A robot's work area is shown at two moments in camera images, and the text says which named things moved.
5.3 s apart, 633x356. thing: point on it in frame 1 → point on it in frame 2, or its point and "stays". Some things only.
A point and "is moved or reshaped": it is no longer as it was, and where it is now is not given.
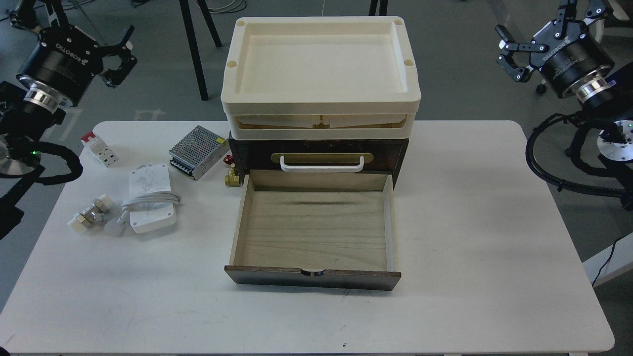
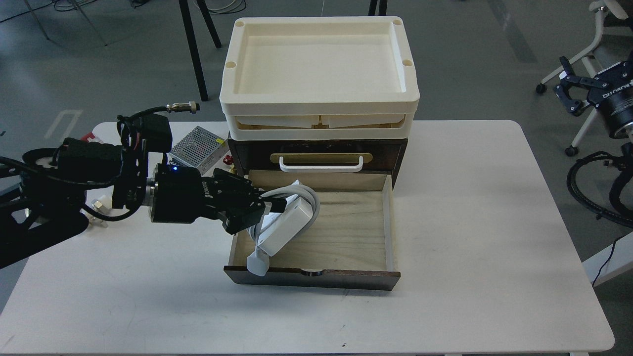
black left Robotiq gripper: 63,63 → 181,195
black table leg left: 186,9 stays
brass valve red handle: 233,179 stays
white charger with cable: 151,203 is moved or reshaped
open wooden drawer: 327,230 stays
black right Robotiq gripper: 569,54 → 614,101
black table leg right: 383,8 stays
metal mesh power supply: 195,153 stays
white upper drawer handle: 321,168 stays
